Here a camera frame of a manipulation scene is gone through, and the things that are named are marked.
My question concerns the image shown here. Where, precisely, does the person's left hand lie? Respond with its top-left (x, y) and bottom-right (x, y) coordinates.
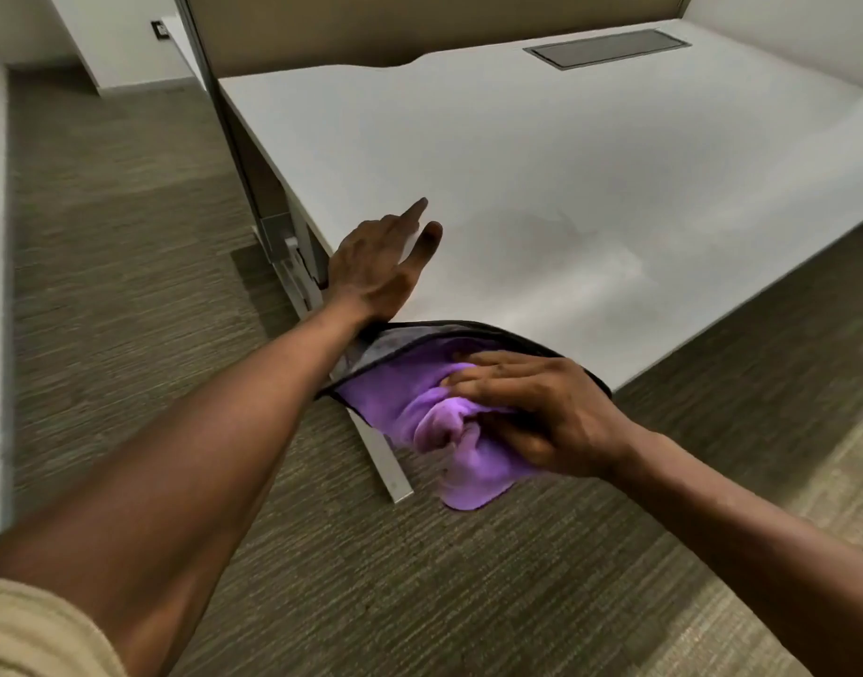
top-left (325, 197), bottom-right (444, 325)

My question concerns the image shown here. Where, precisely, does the purple cloth with grey back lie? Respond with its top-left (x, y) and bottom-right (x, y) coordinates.
top-left (316, 320), bottom-right (613, 512)

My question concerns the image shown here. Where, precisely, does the grey desk cable hatch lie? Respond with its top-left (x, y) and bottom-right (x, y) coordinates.
top-left (523, 28), bottom-right (692, 71)

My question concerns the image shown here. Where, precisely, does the grey metal desk leg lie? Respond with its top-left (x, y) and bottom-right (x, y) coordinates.
top-left (251, 207), bottom-right (416, 505)

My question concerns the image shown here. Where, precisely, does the person's right hand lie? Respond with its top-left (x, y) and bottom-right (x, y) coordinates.
top-left (441, 350), bottom-right (642, 480)

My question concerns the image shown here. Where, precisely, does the person's right forearm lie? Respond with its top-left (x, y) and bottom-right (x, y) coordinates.
top-left (604, 424), bottom-right (863, 677)

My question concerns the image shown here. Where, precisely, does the person's left forearm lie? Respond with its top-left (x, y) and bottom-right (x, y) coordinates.
top-left (0, 294), bottom-right (377, 677)

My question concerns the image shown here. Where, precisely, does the beige partition panel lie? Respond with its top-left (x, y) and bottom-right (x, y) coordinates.
top-left (172, 0), bottom-right (695, 82)

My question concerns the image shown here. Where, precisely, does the beige sleeve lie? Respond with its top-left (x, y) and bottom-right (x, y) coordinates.
top-left (0, 576), bottom-right (130, 677)

